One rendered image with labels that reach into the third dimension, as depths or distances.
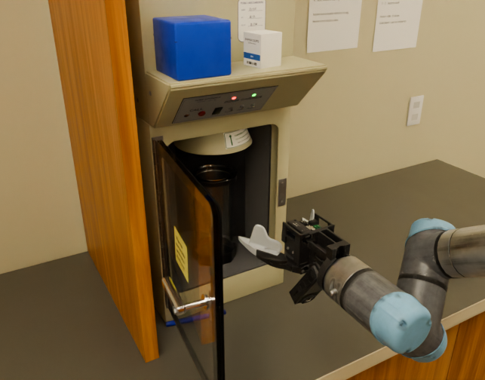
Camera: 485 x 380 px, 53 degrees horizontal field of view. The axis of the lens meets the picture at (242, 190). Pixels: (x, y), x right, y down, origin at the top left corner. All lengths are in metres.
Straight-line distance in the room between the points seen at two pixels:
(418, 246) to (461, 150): 1.55
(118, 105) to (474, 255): 0.57
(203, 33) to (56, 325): 0.74
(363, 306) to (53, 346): 0.70
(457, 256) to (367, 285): 0.14
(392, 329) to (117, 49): 0.56
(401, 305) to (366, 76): 1.21
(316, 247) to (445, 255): 0.19
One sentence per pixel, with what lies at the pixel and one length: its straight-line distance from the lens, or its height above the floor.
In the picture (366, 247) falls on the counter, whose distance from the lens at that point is 1.46.
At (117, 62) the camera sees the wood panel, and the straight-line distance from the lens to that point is 0.79.
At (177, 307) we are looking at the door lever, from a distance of 0.77.
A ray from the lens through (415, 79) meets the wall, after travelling 1.99.
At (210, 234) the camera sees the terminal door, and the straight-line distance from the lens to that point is 0.68.
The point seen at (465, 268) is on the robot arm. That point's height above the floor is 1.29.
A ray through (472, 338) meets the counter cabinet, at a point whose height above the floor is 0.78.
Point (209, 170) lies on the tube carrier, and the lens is 1.17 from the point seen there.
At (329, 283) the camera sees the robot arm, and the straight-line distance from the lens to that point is 0.76.
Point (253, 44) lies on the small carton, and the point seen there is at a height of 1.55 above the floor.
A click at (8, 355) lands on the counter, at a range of 1.18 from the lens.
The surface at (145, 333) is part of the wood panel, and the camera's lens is 1.03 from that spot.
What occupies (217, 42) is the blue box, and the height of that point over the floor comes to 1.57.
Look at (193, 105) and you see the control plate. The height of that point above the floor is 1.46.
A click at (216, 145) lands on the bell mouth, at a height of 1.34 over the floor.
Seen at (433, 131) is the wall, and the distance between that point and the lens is 2.16.
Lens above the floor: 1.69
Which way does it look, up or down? 25 degrees down
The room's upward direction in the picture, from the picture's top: straight up
